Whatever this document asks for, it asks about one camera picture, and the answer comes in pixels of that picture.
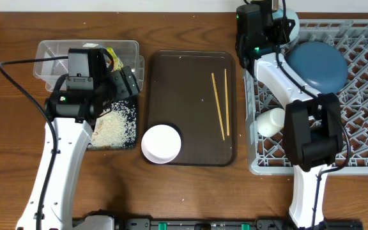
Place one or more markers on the brown serving tray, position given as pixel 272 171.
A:
pixel 180 94

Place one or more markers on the wooden chopstick left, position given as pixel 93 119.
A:
pixel 218 105

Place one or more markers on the pink plastic bowl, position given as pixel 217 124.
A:
pixel 161 144

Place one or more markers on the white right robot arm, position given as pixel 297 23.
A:
pixel 312 130

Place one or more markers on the light blue small bowl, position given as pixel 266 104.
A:
pixel 294 24

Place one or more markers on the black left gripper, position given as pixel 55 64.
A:
pixel 124 91

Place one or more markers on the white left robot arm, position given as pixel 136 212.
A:
pixel 50 205

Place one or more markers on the cream plastic cup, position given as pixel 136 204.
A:
pixel 270 122

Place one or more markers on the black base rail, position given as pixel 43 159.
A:
pixel 261 224

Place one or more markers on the black waste tray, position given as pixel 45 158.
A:
pixel 129 127

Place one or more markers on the clear plastic waste bin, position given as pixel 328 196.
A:
pixel 50 71

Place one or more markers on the grey dishwasher rack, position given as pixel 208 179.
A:
pixel 350 37

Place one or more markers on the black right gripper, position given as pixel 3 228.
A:
pixel 282 30

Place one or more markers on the yellow green snack wrapper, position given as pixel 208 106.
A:
pixel 117 63

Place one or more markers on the dark blue bowl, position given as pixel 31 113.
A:
pixel 320 65

